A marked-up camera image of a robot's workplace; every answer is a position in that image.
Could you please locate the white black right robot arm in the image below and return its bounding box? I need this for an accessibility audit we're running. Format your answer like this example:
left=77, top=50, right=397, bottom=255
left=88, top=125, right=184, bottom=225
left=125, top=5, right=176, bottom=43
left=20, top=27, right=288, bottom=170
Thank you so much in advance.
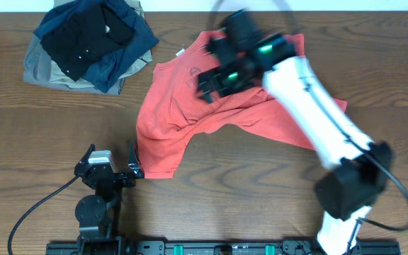
left=198, top=10, right=392, bottom=254

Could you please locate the black folded shirt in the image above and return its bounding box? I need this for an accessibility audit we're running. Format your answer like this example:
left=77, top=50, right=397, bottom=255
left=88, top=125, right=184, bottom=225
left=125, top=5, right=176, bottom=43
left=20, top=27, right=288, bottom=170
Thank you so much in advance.
left=40, top=4, right=135, bottom=81

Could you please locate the black mounting rail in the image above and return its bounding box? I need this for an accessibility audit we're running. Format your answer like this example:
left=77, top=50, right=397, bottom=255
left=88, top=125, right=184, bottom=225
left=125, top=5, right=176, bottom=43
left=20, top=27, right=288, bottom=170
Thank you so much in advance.
left=45, top=239, right=402, bottom=255

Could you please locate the grey khaki folded garment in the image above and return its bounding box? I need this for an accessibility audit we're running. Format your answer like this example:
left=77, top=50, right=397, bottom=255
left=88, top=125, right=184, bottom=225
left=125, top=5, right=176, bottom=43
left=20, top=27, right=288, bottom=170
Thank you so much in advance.
left=23, top=0, right=154, bottom=96

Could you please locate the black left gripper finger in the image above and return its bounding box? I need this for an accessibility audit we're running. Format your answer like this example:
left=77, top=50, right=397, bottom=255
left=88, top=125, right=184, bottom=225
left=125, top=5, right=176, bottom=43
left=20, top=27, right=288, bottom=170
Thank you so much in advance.
left=80, top=144, right=96, bottom=164
left=127, top=140, right=140, bottom=168

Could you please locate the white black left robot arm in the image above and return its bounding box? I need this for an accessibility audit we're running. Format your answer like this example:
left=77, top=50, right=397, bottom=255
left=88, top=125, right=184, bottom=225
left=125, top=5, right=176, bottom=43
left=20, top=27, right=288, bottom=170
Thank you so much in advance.
left=74, top=141, right=145, bottom=254

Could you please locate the navy blue folded garment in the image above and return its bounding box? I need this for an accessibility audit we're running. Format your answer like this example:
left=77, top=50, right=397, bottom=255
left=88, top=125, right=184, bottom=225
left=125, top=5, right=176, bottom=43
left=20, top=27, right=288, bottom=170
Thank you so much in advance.
left=33, top=0, right=160, bottom=94

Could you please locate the red orange t-shirt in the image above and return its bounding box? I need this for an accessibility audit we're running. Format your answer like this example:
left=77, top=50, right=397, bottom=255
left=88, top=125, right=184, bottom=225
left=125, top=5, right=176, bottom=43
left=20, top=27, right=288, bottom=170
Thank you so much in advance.
left=135, top=30, right=348, bottom=180

